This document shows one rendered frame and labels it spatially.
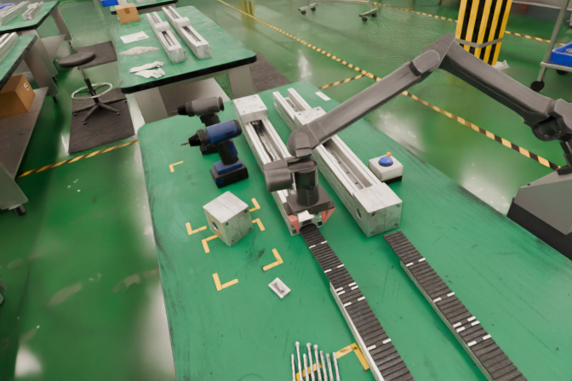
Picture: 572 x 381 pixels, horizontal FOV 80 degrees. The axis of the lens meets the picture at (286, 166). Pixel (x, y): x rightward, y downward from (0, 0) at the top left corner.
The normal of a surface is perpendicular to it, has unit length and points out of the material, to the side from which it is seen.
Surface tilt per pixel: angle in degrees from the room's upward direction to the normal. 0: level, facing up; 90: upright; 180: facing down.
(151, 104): 90
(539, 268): 0
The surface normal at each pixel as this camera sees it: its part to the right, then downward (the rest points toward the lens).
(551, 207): -0.90, 0.32
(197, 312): -0.11, -0.80
